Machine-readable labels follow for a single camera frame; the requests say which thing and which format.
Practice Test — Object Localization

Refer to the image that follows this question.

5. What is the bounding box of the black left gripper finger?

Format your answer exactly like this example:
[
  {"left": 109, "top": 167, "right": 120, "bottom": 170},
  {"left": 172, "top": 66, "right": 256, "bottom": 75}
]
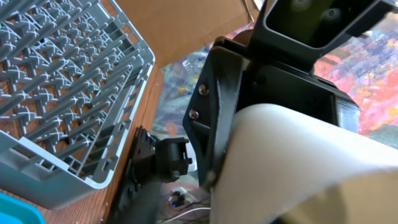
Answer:
[{"left": 107, "top": 126, "right": 159, "bottom": 223}]

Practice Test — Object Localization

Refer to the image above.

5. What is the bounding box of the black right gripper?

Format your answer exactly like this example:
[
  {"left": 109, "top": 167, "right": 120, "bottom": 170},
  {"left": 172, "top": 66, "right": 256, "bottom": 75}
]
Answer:
[{"left": 183, "top": 37, "right": 360, "bottom": 189}]

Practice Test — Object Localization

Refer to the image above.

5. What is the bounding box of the white cup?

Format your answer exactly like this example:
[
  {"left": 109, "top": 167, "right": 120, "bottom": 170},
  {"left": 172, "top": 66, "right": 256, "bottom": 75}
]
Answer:
[{"left": 210, "top": 104, "right": 397, "bottom": 224}]

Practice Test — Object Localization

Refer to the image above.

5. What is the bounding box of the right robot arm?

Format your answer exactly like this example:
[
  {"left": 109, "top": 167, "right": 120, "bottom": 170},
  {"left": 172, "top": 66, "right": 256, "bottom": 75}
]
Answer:
[{"left": 183, "top": 0, "right": 397, "bottom": 189}]

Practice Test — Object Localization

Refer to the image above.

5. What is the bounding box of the grey dishwasher rack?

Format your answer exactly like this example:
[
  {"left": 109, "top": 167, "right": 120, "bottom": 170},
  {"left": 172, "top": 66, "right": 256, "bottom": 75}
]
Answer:
[{"left": 1, "top": 0, "right": 155, "bottom": 210}]

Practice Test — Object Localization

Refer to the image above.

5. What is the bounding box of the black table clamp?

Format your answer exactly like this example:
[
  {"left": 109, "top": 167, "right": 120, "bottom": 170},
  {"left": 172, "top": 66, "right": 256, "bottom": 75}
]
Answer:
[{"left": 148, "top": 133, "right": 193, "bottom": 183}]

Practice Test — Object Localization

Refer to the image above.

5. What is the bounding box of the teal serving tray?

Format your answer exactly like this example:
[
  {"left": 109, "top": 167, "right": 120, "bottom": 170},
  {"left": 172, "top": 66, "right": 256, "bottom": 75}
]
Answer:
[{"left": 1, "top": 193, "right": 45, "bottom": 224}]

